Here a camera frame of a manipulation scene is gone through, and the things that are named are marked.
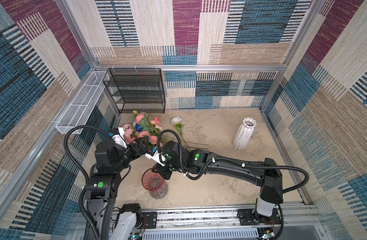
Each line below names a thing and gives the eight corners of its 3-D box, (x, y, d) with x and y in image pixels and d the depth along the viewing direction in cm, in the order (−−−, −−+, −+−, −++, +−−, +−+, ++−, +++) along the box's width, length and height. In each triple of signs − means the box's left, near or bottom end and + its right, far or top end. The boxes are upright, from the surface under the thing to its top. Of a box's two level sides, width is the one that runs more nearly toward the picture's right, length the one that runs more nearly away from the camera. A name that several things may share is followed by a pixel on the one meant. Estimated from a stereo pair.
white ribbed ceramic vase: (233, 150, 100) (244, 128, 82) (231, 140, 105) (241, 117, 86) (244, 150, 100) (258, 128, 82) (242, 140, 105) (253, 117, 86)
